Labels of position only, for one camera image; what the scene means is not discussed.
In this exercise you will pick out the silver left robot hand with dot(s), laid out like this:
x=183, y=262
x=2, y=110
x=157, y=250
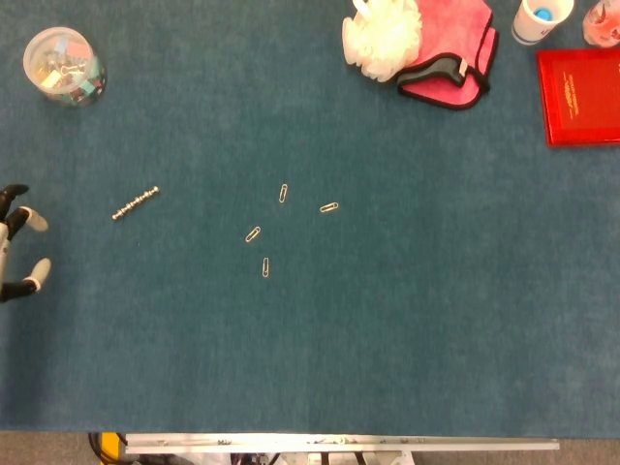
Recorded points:
x=19, y=218

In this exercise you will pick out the silver magnetic bead stick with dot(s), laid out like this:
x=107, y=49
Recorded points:
x=135, y=202

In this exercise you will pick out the paperclip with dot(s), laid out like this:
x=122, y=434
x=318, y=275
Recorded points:
x=265, y=267
x=283, y=193
x=329, y=207
x=252, y=234

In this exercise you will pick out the paperclip bottom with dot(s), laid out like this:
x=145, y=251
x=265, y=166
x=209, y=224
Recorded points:
x=265, y=267

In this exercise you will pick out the clear jar of binder clips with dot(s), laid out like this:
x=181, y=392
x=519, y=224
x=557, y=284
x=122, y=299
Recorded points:
x=63, y=68

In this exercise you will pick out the teal felt table cover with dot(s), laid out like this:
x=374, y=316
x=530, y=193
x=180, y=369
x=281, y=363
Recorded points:
x=339, y=315

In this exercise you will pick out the white mesh bath loofah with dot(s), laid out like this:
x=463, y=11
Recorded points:
x=382, y=39

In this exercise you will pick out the pink cloth with black trim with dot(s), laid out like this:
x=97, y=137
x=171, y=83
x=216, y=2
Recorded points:
x=450, y=43

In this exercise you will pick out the white paper cup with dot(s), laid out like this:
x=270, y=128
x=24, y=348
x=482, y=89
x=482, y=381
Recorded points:
x=533, y=31

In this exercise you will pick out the blue bottle cap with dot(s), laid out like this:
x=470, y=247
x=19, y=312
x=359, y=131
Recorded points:
x=543, y=13

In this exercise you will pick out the red certificate book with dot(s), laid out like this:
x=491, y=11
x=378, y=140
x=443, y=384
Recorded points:
x=586, y=97

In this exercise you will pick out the pink patterned plastic bottle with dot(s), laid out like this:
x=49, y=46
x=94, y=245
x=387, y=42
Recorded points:
x=603, y=24

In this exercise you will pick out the aluminium table edge rail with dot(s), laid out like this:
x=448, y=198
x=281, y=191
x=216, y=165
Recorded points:
x=339, y=443

